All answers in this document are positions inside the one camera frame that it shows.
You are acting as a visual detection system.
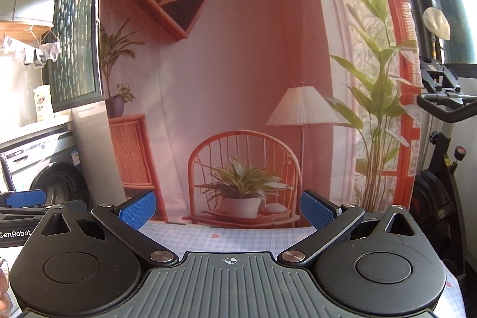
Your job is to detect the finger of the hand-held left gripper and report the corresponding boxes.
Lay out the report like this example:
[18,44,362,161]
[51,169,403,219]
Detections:
[0,190,47,209]
[0,207,51,222]

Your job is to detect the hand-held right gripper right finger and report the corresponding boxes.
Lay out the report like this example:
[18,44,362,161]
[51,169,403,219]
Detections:
[276,189,418,263]

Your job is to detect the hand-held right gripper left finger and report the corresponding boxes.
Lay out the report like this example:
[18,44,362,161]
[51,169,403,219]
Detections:
[39,190,180,264]

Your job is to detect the thin black rod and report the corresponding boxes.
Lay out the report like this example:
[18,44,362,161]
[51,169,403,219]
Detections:
[1,154,16,193]

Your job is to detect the grey washing machine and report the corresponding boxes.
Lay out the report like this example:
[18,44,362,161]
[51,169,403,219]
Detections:
[0,130,90,210]

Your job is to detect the blue checked tablecloth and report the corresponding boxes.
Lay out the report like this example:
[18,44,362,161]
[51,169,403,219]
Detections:
[139,217,467,318]

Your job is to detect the white detergent bag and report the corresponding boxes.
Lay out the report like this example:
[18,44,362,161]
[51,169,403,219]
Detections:
[33,84,55,122]

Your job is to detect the black exercise bike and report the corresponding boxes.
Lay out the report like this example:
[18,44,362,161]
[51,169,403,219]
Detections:
[409,57,477,279]

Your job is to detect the hanging grey clothes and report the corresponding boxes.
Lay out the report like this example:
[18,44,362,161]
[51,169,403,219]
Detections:
[0,35,62,70]

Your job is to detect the wooden overhead shelf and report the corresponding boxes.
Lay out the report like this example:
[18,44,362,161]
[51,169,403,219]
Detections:
[0,20,55,44]

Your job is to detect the pale round covered fan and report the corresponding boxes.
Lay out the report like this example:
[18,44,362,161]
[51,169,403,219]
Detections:
[423,7,452,41]

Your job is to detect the printed room wall backdrop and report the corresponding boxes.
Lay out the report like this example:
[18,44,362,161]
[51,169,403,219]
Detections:
[99,0,424,230]

